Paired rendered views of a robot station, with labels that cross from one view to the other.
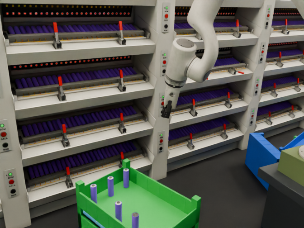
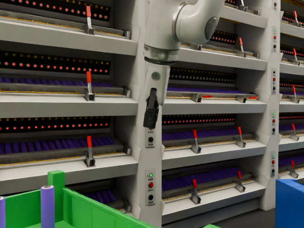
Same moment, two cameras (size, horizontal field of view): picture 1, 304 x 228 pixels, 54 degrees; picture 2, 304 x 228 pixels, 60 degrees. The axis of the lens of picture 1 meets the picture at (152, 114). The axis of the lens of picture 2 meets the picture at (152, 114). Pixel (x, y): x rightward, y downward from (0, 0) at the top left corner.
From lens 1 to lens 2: 0.60 m
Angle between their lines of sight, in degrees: 19
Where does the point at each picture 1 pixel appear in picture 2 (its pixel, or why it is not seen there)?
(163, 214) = not seen: outside the picture
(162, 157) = (153, 211)
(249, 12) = (252, 37)
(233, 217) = not seen: outside the picture
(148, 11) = (128, 7)
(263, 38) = (273, 63)
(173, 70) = (154, 30)
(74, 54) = (12, 32)
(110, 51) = (71, 40)
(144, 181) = (87, 215)
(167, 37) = not seen: hidden behind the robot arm
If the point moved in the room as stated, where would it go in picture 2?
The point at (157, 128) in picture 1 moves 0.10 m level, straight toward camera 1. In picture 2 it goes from (144, 163) to (141, 171)
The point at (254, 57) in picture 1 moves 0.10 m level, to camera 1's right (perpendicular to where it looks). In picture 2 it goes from (266, 85) to (287, 85)
